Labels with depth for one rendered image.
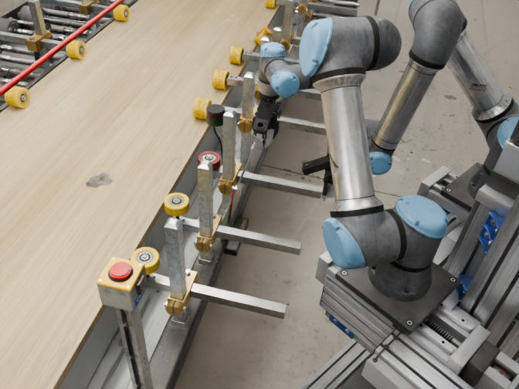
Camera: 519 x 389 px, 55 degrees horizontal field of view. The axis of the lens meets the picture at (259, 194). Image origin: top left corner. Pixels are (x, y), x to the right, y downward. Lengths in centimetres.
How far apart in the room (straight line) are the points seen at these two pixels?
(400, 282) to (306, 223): 170
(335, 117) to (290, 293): 156
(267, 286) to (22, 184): 129
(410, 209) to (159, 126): 114
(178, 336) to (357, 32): 97
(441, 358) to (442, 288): 17
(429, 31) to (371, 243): 55
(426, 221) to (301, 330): 139
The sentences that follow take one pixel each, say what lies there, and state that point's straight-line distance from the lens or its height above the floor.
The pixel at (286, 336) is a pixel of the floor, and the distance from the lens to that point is 237.
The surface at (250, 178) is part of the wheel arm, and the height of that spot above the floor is 86.
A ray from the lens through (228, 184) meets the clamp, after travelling 172.
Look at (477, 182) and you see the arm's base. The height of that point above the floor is 107.
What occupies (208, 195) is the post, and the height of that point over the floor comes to 101.
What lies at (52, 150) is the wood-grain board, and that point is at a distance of 191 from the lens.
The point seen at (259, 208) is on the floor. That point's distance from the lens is 292.
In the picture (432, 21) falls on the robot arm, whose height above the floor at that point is 153.
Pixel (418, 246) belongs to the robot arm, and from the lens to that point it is 112.
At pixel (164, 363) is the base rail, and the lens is 148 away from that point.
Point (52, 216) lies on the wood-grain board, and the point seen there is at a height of 90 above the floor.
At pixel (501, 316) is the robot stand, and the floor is 100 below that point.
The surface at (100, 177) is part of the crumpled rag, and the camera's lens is 172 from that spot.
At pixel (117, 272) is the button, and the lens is 99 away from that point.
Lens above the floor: 198
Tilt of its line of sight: 41 degrees down
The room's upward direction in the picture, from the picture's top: 4 degrees clockwise
